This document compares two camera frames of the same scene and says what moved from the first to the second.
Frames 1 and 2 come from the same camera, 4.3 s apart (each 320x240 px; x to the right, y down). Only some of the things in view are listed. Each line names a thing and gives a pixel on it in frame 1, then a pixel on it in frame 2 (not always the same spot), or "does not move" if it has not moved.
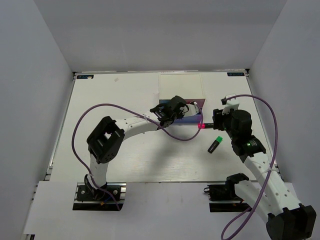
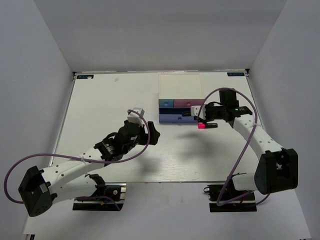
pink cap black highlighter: x=205 y=125 does not move
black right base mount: x=227 y=192 does not move
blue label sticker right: x=235 y=74 does not move
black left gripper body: x=176 y=116 to x=141 y=139
